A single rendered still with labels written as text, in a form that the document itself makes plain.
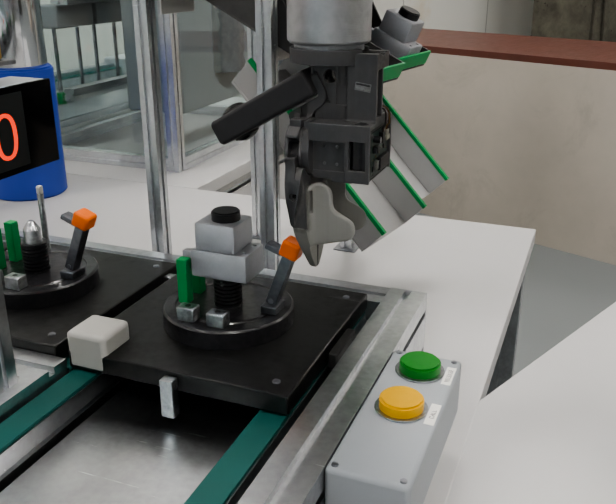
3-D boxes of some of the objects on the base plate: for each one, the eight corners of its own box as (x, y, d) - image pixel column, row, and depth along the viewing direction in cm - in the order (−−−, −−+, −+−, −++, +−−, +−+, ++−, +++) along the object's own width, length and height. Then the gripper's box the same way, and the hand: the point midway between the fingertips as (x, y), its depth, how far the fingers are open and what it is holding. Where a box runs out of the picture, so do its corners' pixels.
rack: (361, 245, 133) (376, -292, 104) (279, 334, 101) (268, -402, 72) (254, 231, 140) (240, -276, 111) (147, 309, 109) (88, -370, 80)
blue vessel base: (82, 185, 169) (68, 63, 159) (35, 205, 155) (16, 72, 145) (26, 178, 174) (10, 59, 164) (-24, 197, 160) (-45, 68, 151)
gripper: (368, 54, 61) (362, 291, 69) (397, 43, 69) (389, 257, 77) (272, 50, 64) (276, 278, 72) (310, 40, 72) (310, 246, 80)
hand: (308, 252), depth 75 cm, fingers closed
